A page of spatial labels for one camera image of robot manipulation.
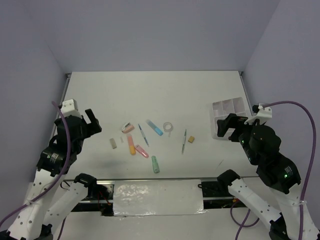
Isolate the clear tape roll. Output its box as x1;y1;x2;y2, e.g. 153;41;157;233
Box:
163;122;174;133

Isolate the orange pink highlighter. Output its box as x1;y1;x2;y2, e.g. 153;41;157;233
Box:
126;133;136;155

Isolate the green pen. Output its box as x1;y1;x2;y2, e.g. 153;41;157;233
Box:
181;129;187;155

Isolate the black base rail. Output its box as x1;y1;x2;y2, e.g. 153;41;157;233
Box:
72;180;238;217

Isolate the blue highlighter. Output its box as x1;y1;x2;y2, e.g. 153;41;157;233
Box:
145;119;163;136

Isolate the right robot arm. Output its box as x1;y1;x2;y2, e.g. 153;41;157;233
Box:
217;113;320;240

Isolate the silver foil panel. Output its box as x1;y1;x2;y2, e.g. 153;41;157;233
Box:
113;179;206;217

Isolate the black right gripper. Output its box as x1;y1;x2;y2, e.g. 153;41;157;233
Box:
215;111;261;163

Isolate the pink pencil sharpener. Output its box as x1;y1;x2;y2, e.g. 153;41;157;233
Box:
121;122;135;134

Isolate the blue pen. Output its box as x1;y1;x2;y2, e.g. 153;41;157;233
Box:
138;123;150;147

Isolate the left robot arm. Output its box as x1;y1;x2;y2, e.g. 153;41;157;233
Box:
0;109;102;240

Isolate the yellow eraser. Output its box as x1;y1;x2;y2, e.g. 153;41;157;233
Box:
188;136;195;143

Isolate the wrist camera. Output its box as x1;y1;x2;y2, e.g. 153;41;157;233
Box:
244;103;273;125
60;99;81;118

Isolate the green correction tape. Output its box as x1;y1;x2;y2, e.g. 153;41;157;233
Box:
151;155;160;174

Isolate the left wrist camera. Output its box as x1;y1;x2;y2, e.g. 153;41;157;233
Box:
60;99;81;118

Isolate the beige eraser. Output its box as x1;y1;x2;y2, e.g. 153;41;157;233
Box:
109;138;117;149

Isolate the white compartment organizer tray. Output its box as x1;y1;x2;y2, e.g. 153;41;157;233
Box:
208;97;251;140

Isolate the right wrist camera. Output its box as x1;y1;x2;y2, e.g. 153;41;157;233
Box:
244;103;273;125

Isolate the pink utility knife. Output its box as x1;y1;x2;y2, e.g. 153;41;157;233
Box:
135;144;149;158

